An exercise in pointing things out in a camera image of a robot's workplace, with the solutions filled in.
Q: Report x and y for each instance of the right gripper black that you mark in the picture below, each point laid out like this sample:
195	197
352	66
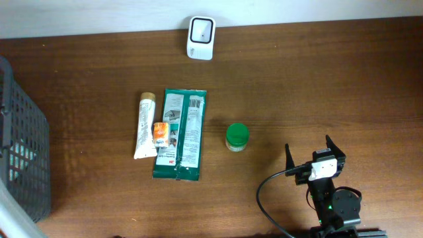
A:
342	157

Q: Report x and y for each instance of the green lid small jar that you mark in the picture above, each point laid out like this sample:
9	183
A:
237	137

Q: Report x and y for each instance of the green 3M wipes packet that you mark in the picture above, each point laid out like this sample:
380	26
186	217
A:
184	110

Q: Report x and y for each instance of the small orange packet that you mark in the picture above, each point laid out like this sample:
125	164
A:
161	135

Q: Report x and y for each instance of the white cream tube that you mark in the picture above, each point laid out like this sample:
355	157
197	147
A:
145	147

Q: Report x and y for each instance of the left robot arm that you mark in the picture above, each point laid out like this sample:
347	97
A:
14	220

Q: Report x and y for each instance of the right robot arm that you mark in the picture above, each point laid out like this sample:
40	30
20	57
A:
337	208

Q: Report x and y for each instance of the white barcode scanner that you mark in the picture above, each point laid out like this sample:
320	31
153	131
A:
200	40

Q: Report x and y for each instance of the grey plastic mesh basket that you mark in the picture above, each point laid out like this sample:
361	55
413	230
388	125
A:
25	148

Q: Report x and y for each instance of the black right arm base rail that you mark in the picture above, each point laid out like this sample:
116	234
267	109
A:
363	234

